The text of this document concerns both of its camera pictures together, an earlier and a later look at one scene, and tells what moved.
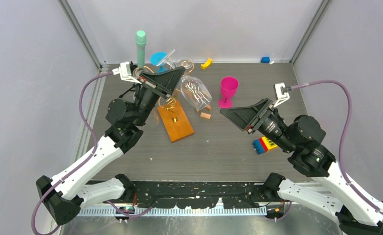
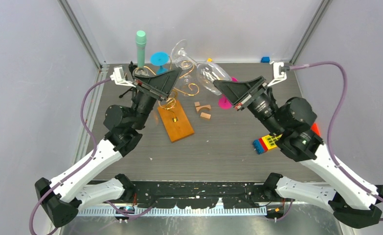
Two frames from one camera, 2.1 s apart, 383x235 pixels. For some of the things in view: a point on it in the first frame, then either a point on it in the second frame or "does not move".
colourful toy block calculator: (262, 144) does not move
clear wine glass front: (194, 92) to (207, 72)
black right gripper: (243, 117) to (234, 90)
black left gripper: (161, 84) does not move
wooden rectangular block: (205, 115) does not move
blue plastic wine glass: (157, 58) does not move
